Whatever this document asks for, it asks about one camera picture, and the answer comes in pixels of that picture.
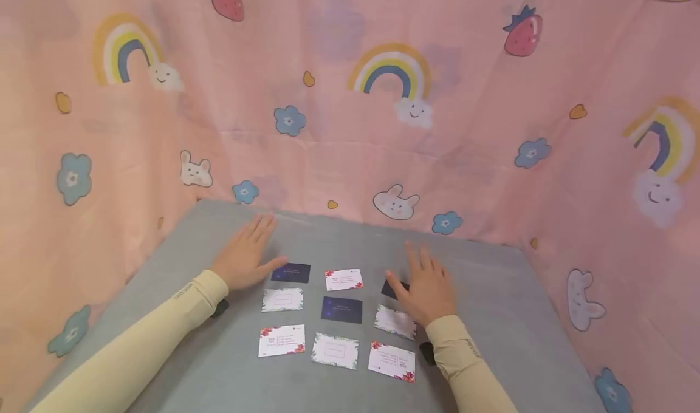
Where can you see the person's left fingers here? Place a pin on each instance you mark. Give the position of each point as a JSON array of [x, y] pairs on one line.
[[258, 229]]

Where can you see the person's left thumb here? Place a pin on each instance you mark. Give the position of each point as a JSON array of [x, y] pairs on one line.
[[275, 263]]

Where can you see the person's right hand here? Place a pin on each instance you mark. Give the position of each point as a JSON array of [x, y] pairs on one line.
[[429, 294]]

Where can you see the person's left forearm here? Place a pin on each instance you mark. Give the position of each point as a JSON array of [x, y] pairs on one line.
[[142, 346]]

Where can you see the person's right index finger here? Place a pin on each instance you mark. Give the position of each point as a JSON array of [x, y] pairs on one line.
[[411, 258]]

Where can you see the person's left hand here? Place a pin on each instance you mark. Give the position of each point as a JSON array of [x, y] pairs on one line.
[[240, 261]]

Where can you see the black wrist band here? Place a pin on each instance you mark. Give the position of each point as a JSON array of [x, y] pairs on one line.
[[427, 353]]

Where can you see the white card with floral frame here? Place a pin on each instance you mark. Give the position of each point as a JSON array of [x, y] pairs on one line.
[[395, 322], [335, 350], [283, 299]]

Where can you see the person's right thumb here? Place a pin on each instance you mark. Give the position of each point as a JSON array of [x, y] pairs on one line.
[[395, 282]]

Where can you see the dark blue card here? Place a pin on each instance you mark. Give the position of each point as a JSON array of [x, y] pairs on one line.
[[342, 310], [389, 291], [291, 273]]

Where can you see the person's right forearm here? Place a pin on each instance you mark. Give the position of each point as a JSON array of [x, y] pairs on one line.
[[467, 370]]

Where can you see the person's right fingers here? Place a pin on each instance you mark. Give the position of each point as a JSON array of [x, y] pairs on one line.
[[432, 267]]

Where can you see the white card with red flowers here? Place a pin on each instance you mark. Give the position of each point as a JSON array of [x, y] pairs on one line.
[[281, 341], [344, 279], [391, 361]]

